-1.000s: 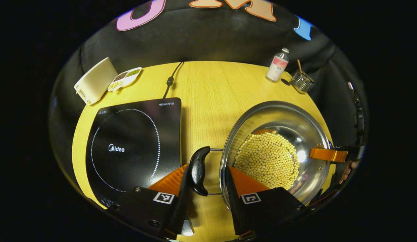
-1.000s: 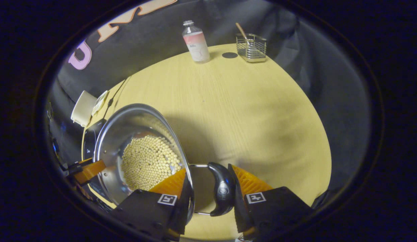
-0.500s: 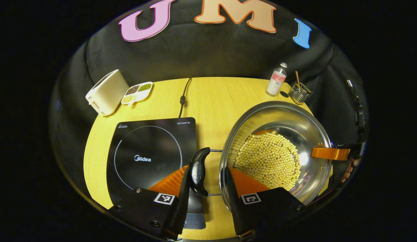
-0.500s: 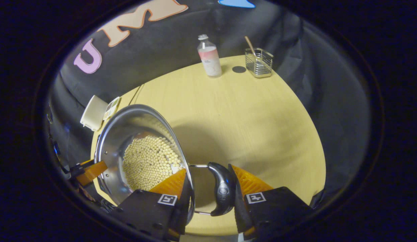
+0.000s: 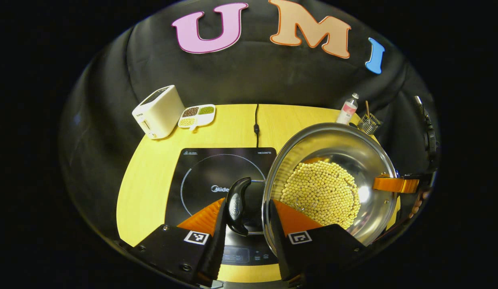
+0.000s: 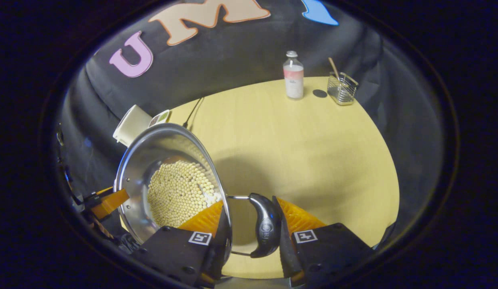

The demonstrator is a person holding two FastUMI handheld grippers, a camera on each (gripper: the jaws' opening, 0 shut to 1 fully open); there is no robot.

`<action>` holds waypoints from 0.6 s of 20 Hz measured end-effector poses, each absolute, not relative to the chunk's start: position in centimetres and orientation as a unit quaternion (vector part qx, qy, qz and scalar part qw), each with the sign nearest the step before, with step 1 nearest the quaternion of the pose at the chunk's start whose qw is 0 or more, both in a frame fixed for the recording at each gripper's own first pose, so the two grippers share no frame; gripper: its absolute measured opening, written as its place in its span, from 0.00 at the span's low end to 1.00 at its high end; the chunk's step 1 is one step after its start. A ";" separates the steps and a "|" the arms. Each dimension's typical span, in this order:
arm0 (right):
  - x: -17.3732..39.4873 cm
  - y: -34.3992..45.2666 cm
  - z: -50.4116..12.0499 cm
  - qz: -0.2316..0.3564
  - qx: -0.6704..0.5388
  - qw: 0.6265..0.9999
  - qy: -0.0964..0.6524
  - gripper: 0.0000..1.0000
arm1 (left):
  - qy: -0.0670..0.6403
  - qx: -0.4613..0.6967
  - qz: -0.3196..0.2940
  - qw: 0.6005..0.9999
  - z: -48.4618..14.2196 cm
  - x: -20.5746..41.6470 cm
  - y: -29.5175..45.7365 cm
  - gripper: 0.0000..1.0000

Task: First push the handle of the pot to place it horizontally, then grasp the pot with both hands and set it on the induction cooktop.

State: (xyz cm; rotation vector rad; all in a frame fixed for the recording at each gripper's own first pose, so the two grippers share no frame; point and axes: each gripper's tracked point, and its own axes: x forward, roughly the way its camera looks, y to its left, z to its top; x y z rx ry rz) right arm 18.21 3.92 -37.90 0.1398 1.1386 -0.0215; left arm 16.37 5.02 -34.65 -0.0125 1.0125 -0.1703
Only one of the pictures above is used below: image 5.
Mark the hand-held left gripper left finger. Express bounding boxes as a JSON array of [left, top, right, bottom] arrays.
[[131, 197, 227, 287]]

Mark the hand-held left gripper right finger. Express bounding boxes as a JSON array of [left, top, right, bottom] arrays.
[[268, 199, 368, 286]]

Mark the steel pot with black handles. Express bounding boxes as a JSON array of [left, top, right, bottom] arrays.
[[226, 122, 399, 257]]

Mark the black induction cooktop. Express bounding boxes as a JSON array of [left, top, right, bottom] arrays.
[[165, 147, 278, 266]]

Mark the clear glass holder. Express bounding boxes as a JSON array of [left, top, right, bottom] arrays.
[[357, 114, 382, 135]]

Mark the pile of yellow soybeans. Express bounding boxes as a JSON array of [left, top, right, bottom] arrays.
[[280, 160, 361, 230]]

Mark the clear bottle with pink label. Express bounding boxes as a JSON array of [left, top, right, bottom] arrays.
[[336, 93, 359, 125]]

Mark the white divided dish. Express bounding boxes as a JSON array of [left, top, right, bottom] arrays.
[[178, 104, 216, 131]]

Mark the white toaster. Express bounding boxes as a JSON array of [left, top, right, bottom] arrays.
[[132, 85, 185, 140]]

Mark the black backdrop cloth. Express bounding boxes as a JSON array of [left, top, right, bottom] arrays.
[[58, 0, 440, 241]]

